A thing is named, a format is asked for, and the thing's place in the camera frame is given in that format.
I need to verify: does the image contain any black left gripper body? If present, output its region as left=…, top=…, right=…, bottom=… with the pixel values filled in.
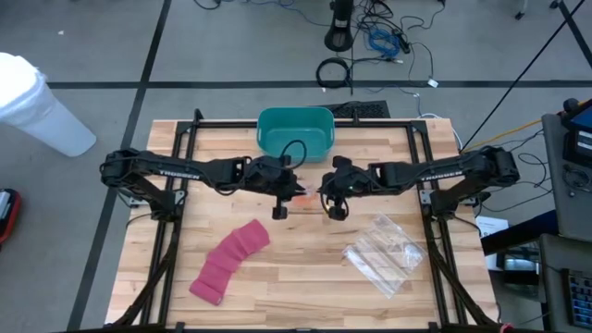
left=244, top=154, right=297, bottom=221

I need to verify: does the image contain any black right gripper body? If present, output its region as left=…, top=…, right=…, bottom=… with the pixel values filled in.
left=321, top=156, right=374, bottom=221

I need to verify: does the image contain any pink elastic bandage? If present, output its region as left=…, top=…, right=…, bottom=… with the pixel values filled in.
left=189, top=218, right=271, bottom=307

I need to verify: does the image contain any teal plastic basket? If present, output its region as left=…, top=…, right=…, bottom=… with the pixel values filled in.
left=256, top=106, right=336, bottom=164

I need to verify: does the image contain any black perforated floor mat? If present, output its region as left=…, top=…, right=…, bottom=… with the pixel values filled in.
left=318, top=100, right=391, bottom=119

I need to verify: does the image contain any black floor stand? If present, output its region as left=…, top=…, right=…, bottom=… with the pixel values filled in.
left=323, top=0, right=355, bottom=53

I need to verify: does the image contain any white paper sheet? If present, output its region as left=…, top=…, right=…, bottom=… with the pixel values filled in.
left=475, top=216, right=510, bottom=240

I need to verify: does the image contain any dark blue panel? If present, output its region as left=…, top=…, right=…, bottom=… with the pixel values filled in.
left=480, top=210, right=559, bottom=255

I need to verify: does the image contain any black diagonal pole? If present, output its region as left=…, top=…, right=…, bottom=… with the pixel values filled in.
left=462, top=0, right=586, bottom=149

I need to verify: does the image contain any grey equipment cart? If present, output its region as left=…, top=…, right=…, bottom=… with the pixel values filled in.
left=538, top=97, right=592, bottom=333

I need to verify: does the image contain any white trash bin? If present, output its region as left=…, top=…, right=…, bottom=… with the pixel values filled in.
left=0, top=52, right=97, bottom=158

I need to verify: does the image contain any monitor with blue screen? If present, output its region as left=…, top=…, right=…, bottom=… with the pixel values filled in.
left=561, top=97, right=592, bottom=166

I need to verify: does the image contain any red black case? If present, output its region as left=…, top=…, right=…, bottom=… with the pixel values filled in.
left=0, top=188, right=22, bottom=245

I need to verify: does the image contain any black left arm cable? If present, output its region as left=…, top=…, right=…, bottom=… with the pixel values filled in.
left=280, top=139, right=308, bottom=170

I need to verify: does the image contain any black aluminium table frame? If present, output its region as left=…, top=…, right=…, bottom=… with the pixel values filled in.
left=108, top=108, right=503, bottom=333

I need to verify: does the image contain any coiled black cable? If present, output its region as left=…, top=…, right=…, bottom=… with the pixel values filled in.
left=315, top=56, right=352, bottom=89

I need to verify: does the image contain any blue cable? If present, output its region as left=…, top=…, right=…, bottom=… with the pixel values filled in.
left=367, top=28, right=401, bottom=59

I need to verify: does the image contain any yellow floor cable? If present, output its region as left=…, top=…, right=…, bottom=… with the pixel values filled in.
left=462, top=118, right=542, bottom=154

